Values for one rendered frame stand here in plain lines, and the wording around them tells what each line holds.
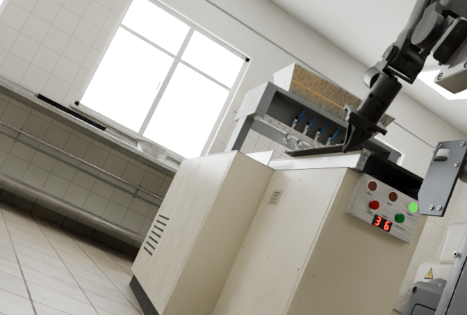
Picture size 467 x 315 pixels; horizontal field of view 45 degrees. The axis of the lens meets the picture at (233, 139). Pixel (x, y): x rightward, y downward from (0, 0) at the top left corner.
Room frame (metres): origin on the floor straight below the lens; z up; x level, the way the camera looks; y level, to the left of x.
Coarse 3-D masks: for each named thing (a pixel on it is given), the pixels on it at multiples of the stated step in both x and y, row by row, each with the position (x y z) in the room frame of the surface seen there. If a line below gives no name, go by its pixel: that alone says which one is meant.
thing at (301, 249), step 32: (288, 192) 2.18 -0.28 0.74; (320, 192) 1.90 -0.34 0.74; (256, 224) 2.38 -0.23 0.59; (288, 224) 2.05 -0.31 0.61; (320, 224) 1.80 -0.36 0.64; (352, 224) 1.80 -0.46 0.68; (256, 256) 2.22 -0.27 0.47; (288, 256) 1.93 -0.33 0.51; (320, 256) 1.79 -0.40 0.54; (352, 256) 1.81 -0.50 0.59; (384, 256) 1.83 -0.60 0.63; (224, 288) 2.42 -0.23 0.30; (256, 288) 2.09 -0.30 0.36; (288, 288) 1.83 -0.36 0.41; (320, 288) 1.80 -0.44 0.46; (352, 288) 1.82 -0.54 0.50; (384, 288) 1.84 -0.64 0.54
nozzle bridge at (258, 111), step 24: (264, 96) 2.42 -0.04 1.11; (288, 96) 2.44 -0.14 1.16; (240, 120) 2.59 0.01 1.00; (264, 120) 2.47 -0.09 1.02; (288, 120) 2.54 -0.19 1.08; (312, 120) 2.56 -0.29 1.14; (336, 120) 2.49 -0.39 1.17; (240, 144) 2.52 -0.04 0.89; (288, 144) 2.70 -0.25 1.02; (312, 144) 2.52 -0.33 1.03; (336, 144) 2.59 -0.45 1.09; (384, 144) 2.55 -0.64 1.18
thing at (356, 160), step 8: (352, 152) 1.81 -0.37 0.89; (360, 152) 1.76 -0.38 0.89; (368, 152) 1.75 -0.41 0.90; (272, 160) 2.57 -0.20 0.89; (280, 160) 2.47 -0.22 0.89; (288, 160) 2.37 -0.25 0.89; (296, 160) 2.28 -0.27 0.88; (304, 160) 2.19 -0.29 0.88; (312, 160) 2.12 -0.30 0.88; (320, 160) 2.04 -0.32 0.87; (328, 160) 1.97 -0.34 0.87; (336, 160) 1.91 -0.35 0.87; (344, 160) 1.85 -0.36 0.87; (352, 160) 1.79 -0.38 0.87; (360, 160) 1.76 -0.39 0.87; (280, 168) 2.42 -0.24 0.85; (288, 168) 2.32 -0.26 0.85; (352, 168) 1.79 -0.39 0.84; (360, 168) 1.76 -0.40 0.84
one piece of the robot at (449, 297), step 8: (464, 240) 0.73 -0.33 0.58; (464, 248) 0.72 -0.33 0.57; (456, 256) 0.73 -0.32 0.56; (464, 256) 0.72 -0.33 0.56; (456, 264) 0.73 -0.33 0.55; (464, 264) 0.71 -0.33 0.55; (456, 272) 0.72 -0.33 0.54; (464, 272) 0.71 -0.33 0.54; (448, 280) 0.73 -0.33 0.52; (456, 280) 0.72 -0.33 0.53; (464, 280) 0.70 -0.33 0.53; (448, 288) 0.73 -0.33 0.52; (456, 288) 0.71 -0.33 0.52; (464, 288) 0.70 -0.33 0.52; (448, 296) 0.72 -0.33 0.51; (456, 296) 0.71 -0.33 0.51; (464, 296) 0.69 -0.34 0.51; (440, 304) 0.73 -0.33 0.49; (448, 304) 0.71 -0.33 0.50; (456, 304) 0.70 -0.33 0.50; (464, 304) 0.69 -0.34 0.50; (440, 312) 0.72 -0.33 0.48; (448, 312) 0.71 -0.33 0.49; (456, 312) 0.70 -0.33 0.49; (464, 312) 0.68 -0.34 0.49
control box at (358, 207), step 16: (368, 176) 1.77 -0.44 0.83; (352, 192) 1.79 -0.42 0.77; (368, 192) 1.77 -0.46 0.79; (384, 192) 1.78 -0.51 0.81; (400, 192) 1.80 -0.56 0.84; (352, 208) 1.77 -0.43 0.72; (368, 208) 1.78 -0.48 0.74; (384, 208) 1.79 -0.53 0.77; (400, 208) 1.80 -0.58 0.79; (368, 224) 1.80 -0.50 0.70; (384, 224) 1.79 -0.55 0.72; (400, 224) 1.80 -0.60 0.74; (416, 224) 1.81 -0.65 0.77; (400, 240) 1.82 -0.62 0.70
